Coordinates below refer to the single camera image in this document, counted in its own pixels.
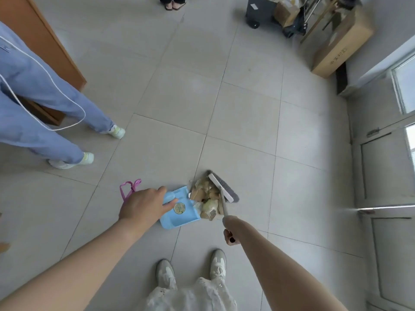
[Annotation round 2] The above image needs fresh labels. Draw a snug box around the person's right hand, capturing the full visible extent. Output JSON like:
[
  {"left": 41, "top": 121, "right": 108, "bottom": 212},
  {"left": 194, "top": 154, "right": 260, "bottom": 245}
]
[{"left": 223, "top": 216, "right": 247, "bottom": 247}]

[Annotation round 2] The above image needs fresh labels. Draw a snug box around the person's left hand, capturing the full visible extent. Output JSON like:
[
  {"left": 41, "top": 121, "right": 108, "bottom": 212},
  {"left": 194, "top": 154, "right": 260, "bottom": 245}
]
[{"left": 118, "top": 187, "right": 178, "bottom": 228}]

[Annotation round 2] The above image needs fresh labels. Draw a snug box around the light blue plastic dustpan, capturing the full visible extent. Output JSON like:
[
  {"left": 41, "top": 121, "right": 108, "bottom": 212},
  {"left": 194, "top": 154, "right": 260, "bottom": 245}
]
[{"left": 159, "top": 186, "right": 203, "bottom": 230}]

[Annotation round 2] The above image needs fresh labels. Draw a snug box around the grey and white broom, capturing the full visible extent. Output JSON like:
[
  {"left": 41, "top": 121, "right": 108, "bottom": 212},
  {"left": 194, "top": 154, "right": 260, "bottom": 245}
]
[{"left": 207, "top": 171, "right": 240, "bottom": 224}]

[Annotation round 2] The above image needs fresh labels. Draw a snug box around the person's right forearm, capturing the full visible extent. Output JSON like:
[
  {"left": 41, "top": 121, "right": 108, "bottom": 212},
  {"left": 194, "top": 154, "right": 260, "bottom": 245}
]
[{"left": 236, "top": 218, "right": 350, "bottom": 311}]

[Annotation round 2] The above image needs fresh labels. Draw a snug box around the person's left forearm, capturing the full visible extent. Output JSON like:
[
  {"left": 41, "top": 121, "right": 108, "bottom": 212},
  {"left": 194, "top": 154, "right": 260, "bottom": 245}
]
[{"left": 0, "top": 217, "right": 138, "bottom": 311}]

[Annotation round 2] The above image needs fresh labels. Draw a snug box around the person's right white shoe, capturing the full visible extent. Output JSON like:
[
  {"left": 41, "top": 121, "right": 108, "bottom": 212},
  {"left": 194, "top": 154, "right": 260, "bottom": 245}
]
[{"left": 209, "top": 249, "right": 227, "bottom": 283}]

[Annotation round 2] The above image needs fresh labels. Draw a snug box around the person's white shoe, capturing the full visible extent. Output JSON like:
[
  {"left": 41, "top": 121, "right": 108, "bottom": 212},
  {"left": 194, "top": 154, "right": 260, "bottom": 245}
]
[
  {"left": 156, "top": 259, "right": 178, "bottom": 290},
  {"left": 108, "top": 125, "right": 126, "bottom": 140},
  {"left": 209, "top": 249, "right": 227, "bottom": 283},
  {"left": 48, "top": 152, "right": 95, "bottom": 170}
]

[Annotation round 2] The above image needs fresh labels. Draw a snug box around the pile of brown paper scraps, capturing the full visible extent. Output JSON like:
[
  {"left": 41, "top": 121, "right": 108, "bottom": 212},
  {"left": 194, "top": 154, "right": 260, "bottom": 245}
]
[{"left": 189, "top": 177, "right": 225, "bottom": 221}]

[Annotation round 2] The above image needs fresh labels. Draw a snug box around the pink ribbon loop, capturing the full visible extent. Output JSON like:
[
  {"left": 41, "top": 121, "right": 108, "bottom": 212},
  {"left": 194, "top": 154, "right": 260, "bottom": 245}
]
[{"left": 120, "top": 179, "right": 142, "bottom": 201}]

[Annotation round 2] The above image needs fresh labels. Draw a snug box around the person's left white shoe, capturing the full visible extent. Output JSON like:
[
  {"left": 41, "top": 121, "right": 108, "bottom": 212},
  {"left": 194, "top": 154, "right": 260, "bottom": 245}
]
[{"left": 156, "top": 259, "right": 178, "bottom": 290}]

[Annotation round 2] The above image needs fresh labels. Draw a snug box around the person's white lace dress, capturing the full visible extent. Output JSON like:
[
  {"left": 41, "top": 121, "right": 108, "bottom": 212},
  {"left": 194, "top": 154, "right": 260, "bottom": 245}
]
[{"left": 144, "top": 276, "right": 238, "bottom": 311}]

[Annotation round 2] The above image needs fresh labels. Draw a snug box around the grey metal door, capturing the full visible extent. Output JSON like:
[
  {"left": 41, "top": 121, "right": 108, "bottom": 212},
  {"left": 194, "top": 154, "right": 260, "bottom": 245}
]
[{"left": 351, "top": 113, "right": 415, "bottom": 311}]

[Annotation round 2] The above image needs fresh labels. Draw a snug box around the brown wooden cabinet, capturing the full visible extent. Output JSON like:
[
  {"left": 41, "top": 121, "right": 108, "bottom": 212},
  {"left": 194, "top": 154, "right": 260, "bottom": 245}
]
[{"left": 0, "top": 0, "right": 87, "bottom": 127}]

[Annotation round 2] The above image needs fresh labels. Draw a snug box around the black wheeled bin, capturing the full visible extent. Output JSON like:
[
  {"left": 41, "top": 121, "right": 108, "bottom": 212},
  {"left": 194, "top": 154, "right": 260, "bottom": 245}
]
[{"left": 245, "top": 0, "right": 283, "bottom": 30}]

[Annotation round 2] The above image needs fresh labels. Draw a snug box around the small cardboard box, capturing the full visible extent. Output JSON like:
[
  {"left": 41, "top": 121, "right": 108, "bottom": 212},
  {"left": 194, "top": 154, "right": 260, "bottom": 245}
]
[{"left": 273, "top": 0, "right": 301, "bottom": 28}]

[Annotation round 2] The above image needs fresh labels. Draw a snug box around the large flat cardboard box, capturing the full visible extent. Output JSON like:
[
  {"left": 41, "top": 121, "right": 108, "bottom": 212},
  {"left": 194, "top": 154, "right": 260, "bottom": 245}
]
[{"left": 311, "top": 9, "right": 375, "bottom": 79}]

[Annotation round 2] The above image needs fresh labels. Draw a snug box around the metal hand trolley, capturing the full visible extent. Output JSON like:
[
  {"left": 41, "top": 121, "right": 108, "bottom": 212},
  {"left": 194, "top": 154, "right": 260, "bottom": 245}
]
[{"left": 282, "top": 0, "right": 326, "bottom": 39}]

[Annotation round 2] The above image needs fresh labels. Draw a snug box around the window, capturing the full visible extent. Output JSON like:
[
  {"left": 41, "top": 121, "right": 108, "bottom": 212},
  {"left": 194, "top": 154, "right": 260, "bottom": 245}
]
[{"left": 390, "top": 51, "right": 415, "bottom": 114}]

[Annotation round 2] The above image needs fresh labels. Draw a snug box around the white cable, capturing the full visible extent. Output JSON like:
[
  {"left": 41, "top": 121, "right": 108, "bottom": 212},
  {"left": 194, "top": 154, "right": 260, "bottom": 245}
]
[{"left": 0, "top": 35, "right": 87, "bottom": 132}]

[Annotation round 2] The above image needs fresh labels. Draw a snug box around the silver door handle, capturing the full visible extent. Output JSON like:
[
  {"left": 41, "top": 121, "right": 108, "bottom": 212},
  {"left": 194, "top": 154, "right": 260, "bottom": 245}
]
[{"left": 358, "top": 206, "right": 415, "bottom": 218}]

